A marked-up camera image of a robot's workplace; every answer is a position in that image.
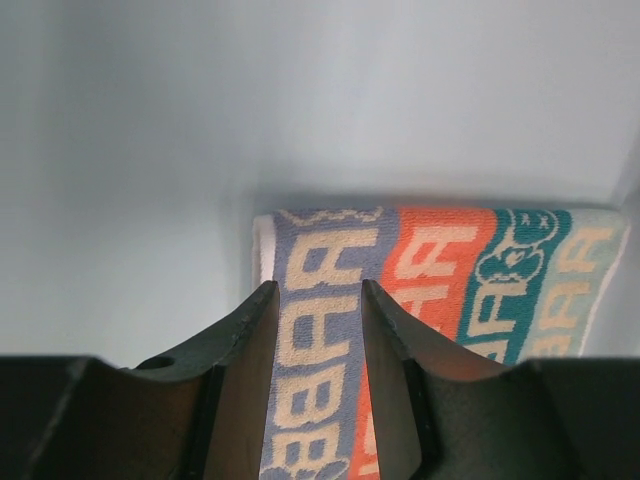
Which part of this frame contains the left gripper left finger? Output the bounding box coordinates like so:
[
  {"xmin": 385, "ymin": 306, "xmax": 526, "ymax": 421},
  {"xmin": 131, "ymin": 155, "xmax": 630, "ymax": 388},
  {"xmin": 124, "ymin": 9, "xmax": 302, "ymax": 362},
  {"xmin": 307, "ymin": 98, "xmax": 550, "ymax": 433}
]
[{"xmin": 1, "ymin": 281, "xmax": 279, "ymax": 479}]

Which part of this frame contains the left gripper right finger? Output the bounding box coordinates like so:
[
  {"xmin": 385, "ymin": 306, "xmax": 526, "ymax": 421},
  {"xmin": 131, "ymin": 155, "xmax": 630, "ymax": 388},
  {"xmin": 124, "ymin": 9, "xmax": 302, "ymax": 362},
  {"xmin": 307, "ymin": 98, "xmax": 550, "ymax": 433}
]
[{"xmin": 361, "ymin": 280, "xmax": 639, "ymax": 479}]

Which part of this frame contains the striped rabbit text towel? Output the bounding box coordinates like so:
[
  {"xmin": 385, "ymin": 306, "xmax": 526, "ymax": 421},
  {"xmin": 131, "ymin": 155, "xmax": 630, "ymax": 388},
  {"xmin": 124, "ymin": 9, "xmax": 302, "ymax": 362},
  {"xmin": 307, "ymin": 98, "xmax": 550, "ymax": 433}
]
[{"xmin": 253, "ymin": 207, "xmax": 630, "ymax": 479}]

